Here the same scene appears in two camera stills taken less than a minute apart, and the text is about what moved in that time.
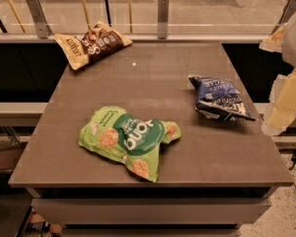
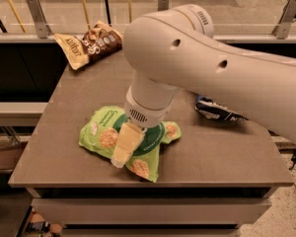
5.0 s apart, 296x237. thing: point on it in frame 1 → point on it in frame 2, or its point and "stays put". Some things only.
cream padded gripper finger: x=287 y=100 → x=147 y=106
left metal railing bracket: x=40 y=21 stays put
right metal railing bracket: x=290 y=7 stays put
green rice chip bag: x=134 y=140 stays put
